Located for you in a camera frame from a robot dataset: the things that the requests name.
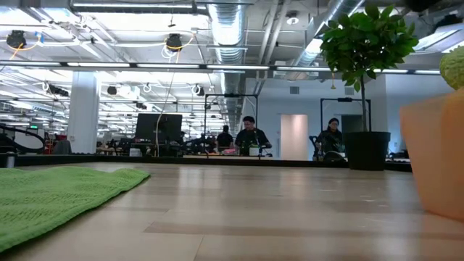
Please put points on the green microfiber towel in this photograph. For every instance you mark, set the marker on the green microfiber towel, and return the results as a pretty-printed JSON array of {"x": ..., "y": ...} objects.
[{"x": 54, "y": 199}]

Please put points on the lime microfiber towel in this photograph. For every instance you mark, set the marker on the lime microfiber towel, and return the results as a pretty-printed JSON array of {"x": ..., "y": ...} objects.
[{"x": 455, "y": 69}]

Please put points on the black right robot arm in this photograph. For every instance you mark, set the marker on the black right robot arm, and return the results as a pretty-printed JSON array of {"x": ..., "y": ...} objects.
[{"x": 420, "y": 3}]

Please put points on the person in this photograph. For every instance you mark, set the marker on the person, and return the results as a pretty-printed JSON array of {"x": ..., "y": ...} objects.
[
  {"x": 251, "y": 137},
  {"x": 224, "y": 139},
  {"x": 329, "y": 139}
]

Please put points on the white door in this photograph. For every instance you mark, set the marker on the white door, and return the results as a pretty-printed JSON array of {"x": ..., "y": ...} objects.
[{"x": 294, "y": 137}]

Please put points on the black computer monitor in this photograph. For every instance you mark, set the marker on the black computer monitor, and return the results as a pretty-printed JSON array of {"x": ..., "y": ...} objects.
[{"x": 159, "y": 127}]

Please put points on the black ceiling device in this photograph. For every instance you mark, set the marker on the black ceiling device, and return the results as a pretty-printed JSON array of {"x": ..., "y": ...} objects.
[
  {"x": 174, "y": 41},
  {"x": 16, "y": 38}
]

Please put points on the green plant in black pot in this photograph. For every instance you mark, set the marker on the green plant in black pot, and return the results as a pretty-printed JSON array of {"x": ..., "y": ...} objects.
[{"x": 367, "y": 150}]

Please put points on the white square pillar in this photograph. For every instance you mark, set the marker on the white square pillar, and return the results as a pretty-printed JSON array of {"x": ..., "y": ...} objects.
[{"x": 83, "y": 116}]

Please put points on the orange translucent plastic bin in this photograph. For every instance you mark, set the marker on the orange translucent plastic bin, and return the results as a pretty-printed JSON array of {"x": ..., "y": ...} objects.
[{"x": 435, "y": 156}]

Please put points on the black metal station frame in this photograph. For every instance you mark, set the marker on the black metal station frame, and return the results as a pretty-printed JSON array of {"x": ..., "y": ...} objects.
[
  {"x": 321, "y": 127},
  {"x": 205, "y": 123}
]

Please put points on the silver ventilation duct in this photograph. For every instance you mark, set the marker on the silver ventilation duct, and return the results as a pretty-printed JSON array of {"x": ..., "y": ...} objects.
[{"x": 227, "y": 29}]

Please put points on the black aluminium table frame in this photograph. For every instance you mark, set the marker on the black aluminium table frame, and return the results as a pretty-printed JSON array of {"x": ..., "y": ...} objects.
[{"x": 108, "y": 159}]

